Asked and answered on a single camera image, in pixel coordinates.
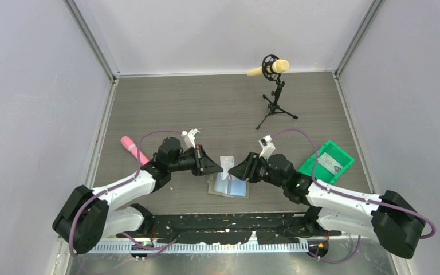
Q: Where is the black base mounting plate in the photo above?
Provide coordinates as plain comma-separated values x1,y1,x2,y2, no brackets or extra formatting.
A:
127,212,328,245

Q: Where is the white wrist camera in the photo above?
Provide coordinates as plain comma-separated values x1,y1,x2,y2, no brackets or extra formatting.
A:
181,128,200,149
258,135,276,160

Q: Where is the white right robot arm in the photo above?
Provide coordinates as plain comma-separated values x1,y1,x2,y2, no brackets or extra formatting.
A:
229,152,426,259

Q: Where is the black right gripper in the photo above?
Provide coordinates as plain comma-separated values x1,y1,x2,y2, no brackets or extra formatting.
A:
228,152,286,190

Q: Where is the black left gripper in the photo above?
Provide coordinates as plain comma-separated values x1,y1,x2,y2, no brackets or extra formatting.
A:
168,144,222,176

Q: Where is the black tripod microphone stand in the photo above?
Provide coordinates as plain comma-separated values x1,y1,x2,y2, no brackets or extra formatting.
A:
256,54,298,130

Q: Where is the card inside green bin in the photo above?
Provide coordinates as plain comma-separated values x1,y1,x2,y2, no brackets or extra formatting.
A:
317,152,344,175

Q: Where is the green plastic bin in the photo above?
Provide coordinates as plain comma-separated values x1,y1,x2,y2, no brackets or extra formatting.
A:
315,140,355,184

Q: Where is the pink cylindrical toy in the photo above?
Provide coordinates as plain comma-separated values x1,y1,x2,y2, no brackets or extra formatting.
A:
120,136,149,165

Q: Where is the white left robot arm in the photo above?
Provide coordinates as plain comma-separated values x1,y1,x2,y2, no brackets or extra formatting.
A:
52,137,223,254

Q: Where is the yellow foam microphone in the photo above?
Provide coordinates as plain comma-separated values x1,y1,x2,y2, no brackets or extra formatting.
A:
247,59,289,76

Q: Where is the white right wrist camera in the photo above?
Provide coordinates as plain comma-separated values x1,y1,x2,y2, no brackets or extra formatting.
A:
258,135,276,160

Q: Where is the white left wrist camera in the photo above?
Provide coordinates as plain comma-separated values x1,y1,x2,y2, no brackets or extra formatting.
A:
181,128,200,149

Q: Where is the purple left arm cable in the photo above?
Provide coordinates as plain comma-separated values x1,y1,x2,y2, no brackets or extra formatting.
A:
68,130,184,261

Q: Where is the aluminium frame rail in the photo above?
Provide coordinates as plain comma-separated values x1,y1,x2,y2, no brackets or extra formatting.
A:
57,214,403,255

